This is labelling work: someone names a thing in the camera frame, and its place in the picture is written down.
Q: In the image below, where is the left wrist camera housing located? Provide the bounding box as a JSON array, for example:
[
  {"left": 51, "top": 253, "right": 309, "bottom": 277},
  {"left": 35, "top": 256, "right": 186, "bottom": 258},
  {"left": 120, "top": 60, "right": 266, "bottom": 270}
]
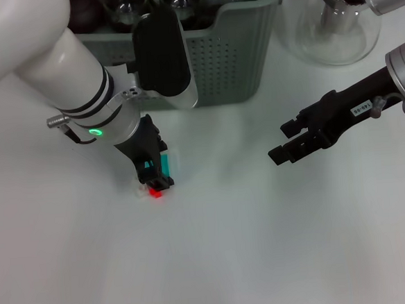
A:
[{"left": 129, "top": 6, "right": 200, "bottom": 113}]

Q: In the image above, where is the clear glass teapot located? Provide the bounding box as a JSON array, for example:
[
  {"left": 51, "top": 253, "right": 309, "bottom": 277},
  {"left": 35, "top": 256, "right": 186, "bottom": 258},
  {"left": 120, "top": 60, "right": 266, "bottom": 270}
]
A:
[{"left": 277, "top": 0, "right": 387, "bottom": 71}]

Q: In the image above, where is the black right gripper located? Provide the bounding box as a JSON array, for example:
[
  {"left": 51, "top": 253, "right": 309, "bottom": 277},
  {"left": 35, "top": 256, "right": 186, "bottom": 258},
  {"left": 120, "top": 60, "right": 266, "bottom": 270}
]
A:
[{"left": 262, "top": 66, "right": 405, "bottom": 167}]

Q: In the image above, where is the cyan square toy plate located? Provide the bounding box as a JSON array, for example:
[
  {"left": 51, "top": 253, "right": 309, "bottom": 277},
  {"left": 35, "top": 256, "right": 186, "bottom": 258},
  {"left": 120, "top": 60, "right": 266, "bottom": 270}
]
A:
[{"left": 159, "top": 149, "right": 184, "bottom": 179}]

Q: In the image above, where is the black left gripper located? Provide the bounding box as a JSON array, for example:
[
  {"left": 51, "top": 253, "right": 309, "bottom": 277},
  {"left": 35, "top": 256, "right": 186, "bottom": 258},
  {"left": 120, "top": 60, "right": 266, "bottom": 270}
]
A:
[{"left": 111, "top": 112, "right": 177, "bottom": 196}]

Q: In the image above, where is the grey perforated storage basket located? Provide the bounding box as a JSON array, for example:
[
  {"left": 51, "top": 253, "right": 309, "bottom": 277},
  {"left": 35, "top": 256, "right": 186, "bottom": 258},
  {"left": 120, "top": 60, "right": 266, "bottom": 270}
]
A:
[{"left": 69, "top": 0, "right": 295, "bottom": 117}]

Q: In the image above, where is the steel teapot infuser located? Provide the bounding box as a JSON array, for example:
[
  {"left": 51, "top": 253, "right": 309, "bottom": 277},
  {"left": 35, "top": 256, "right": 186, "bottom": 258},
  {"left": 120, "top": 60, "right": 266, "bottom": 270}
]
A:
[{"left": 316, "top": 0, "right": 361, "bottom": 37}]

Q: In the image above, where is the right gripper cable with plugs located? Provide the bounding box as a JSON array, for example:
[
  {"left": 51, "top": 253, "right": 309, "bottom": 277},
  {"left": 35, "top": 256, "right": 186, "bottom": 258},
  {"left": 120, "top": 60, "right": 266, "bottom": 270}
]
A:
[{"left": 370, "top": 93, "right": 405, "bottom": 124}]

